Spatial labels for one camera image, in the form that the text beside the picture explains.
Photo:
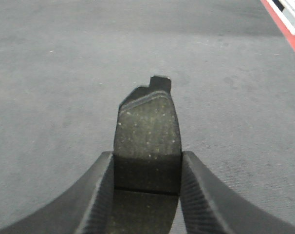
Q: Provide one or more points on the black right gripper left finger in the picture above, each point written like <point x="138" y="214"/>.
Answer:
<point x="84" y="208"/>

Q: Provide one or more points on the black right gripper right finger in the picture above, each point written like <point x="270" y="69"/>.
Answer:
<point x="210" y="207"/>

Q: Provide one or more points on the brake pad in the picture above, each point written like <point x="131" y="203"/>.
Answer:
<point x="147" y="153"/>

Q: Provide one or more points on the red white conveyor side rail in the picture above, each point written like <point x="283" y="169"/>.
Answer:
<point x="282" y="13"/>

